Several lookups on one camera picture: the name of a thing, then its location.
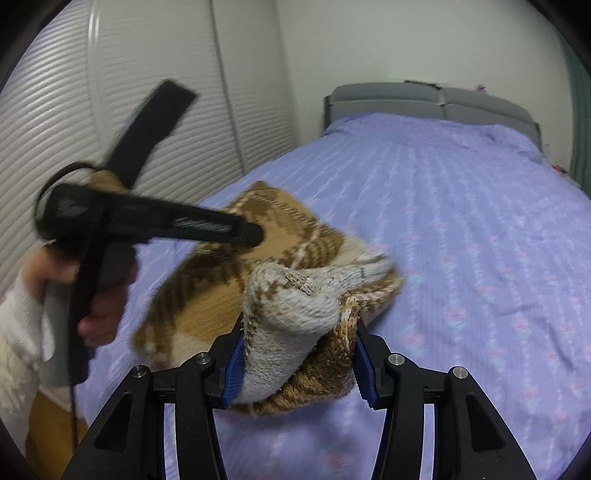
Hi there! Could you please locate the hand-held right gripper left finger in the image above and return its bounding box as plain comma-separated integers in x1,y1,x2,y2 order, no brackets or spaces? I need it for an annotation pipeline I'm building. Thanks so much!
62,322,246,480

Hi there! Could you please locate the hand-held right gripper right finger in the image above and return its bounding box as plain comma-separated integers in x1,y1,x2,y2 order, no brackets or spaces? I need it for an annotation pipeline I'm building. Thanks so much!
355,322,539,480

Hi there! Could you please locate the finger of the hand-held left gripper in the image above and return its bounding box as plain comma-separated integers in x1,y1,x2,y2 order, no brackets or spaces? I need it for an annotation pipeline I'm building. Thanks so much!
107,80,200,191
105,193,265,251

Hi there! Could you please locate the brown plaid knit sweater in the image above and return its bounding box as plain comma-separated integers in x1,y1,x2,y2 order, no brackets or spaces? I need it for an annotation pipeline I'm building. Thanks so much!
90,170,407,418

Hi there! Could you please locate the person's left hand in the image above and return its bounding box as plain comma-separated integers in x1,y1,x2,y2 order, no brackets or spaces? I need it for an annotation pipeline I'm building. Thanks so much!
23,244,138,348

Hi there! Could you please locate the white louvered wardrobe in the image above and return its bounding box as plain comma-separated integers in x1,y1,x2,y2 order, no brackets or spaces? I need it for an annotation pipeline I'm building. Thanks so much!
0,0,297,296

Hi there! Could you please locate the bed with purple floral sheet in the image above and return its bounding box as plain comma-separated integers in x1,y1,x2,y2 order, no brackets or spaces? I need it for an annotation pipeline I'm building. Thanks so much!
74,113,591,480

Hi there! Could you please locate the grey padded headboard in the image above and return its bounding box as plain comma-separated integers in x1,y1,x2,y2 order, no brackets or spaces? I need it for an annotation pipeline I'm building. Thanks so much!
324,82,542,151

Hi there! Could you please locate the white nightstand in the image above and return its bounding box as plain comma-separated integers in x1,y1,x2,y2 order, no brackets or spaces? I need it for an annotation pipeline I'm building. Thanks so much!
550,162,578,186

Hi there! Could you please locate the green curtain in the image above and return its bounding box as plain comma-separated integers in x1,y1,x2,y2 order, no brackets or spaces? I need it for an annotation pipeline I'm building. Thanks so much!
558,28,591,197

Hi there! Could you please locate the black cable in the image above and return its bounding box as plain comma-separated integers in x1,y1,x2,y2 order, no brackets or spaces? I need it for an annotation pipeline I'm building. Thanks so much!
36,161,95,446

